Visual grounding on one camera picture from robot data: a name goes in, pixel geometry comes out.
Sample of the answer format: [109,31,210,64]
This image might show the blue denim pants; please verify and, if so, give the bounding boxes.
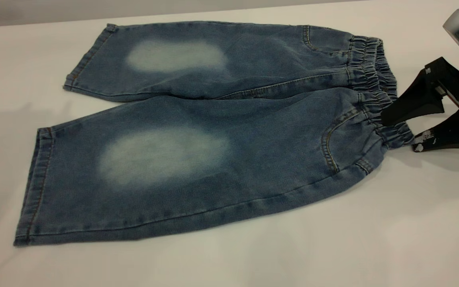
[13,21,415,247]

